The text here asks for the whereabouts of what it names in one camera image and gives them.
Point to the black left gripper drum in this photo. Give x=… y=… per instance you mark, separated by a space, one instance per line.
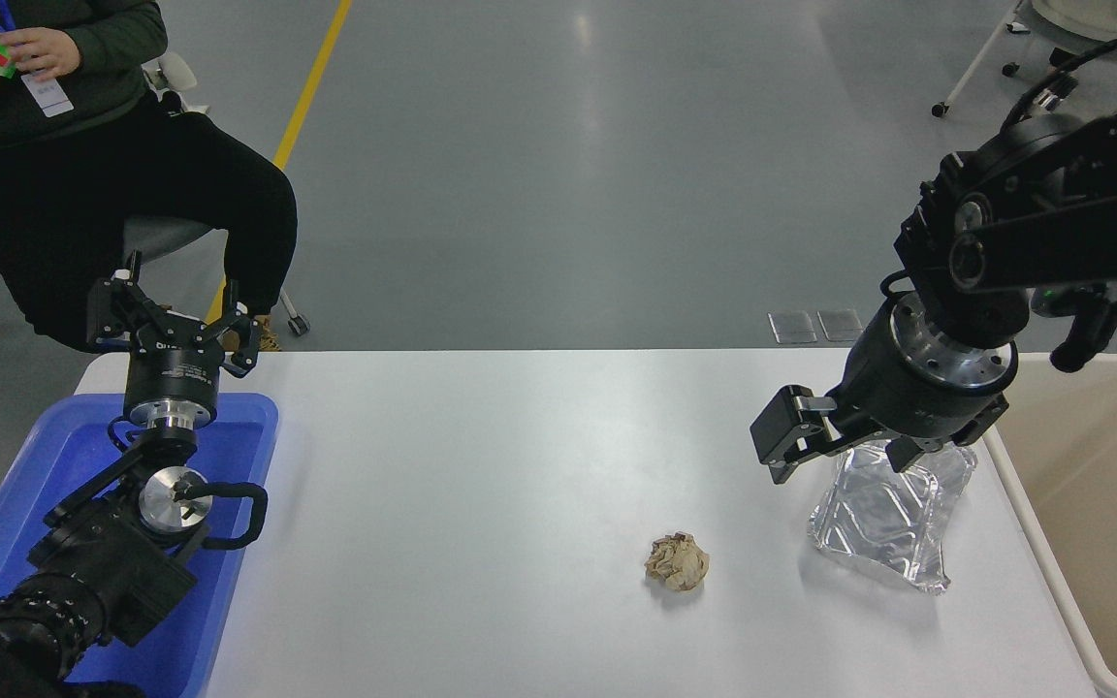
x=173 y=373

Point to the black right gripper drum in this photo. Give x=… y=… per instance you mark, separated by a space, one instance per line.
x=893 y=397

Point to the silver foil tray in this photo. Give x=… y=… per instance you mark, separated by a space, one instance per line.
x=878 y=523

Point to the seated person's left forearm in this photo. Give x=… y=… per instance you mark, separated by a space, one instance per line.
x=122 y=39

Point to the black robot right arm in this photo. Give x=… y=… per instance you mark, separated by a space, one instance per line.
x=1053 y=233

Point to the silver floor plate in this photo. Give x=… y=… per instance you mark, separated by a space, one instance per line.
x=841 y=325
x=792 y=327

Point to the seated person's left hand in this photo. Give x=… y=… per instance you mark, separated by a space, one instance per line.
x=49 y=53

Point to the blue plastic tray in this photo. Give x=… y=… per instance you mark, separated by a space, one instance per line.
x=243 y=436

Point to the seated person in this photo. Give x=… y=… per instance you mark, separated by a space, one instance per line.
x=112 y=204

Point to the crumpled tan paper ball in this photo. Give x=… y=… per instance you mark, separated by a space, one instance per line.
x=678 y=562

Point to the large pale bin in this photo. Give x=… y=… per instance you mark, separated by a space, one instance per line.
x=1101 y=504

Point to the white badge card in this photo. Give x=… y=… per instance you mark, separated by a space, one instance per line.
x=47 y=95

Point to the white wheeled chair frame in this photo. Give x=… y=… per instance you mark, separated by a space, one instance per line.
x=1092 y=15

